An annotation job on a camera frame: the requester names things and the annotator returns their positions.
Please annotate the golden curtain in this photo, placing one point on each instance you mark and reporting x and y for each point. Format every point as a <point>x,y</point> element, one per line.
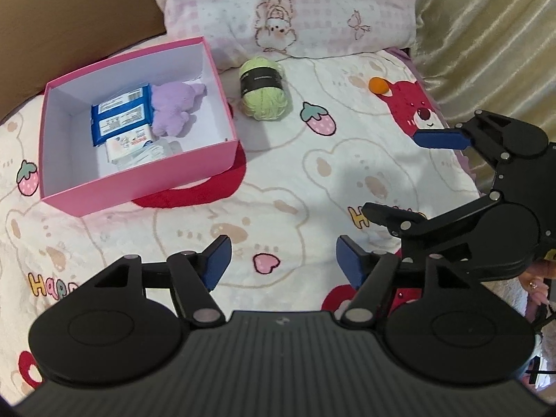
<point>486,39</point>

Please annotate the clear plastic box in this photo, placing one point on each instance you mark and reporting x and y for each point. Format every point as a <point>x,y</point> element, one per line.
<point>165,153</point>

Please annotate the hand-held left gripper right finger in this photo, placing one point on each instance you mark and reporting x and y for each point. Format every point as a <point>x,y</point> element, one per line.
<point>349,260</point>

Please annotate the small white tissue packet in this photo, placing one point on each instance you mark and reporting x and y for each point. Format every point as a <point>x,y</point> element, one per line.
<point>128,145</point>

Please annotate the purple bed sheet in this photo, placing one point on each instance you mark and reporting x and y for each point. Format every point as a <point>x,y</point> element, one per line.
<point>467,163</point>

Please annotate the bear printed blanket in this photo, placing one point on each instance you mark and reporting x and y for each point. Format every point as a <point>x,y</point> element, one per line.
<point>304,173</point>

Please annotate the pink cardboard box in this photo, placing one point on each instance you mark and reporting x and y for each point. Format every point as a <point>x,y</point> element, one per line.
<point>143,182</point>

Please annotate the person's right hand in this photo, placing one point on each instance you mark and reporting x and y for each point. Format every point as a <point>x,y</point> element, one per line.
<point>537,284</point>

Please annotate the pink patterned pillow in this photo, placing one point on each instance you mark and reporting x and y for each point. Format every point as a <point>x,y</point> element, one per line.
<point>304,0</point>

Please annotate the orange ball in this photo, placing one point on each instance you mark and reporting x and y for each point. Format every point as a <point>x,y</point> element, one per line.
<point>378,85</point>

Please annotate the brown pillow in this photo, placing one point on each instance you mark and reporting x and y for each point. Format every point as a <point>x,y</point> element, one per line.
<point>65,21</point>

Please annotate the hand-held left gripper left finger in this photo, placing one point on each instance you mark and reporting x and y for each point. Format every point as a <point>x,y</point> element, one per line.
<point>217,260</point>

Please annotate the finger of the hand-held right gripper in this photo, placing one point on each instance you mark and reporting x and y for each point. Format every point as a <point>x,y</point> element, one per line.
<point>391,215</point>
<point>438,139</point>

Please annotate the purple plush toy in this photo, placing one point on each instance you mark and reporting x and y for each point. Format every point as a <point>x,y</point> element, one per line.
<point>173,108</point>

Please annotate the blue wet wipes packet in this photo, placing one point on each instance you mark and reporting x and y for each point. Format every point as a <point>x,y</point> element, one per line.
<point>119,115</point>

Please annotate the green yarn ball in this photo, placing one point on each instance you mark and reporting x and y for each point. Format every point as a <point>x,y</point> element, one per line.
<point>265,95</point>

